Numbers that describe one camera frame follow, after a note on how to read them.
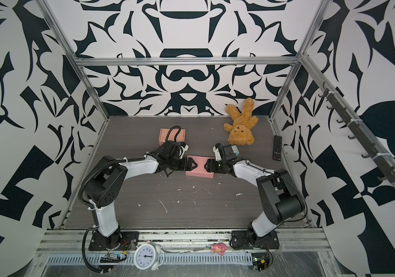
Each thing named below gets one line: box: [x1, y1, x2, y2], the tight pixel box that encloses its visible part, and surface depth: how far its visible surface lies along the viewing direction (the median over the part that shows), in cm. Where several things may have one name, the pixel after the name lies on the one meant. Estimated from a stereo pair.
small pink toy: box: [210, 242, 229, 256], surface depth 72 cm
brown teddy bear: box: [223, 97, 259, 146], surface depth 106 cm
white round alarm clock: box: [131, 242, 165, 272], surface depth 70 cm
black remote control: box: [272, 135, 282, 162], surface depth 105 cm
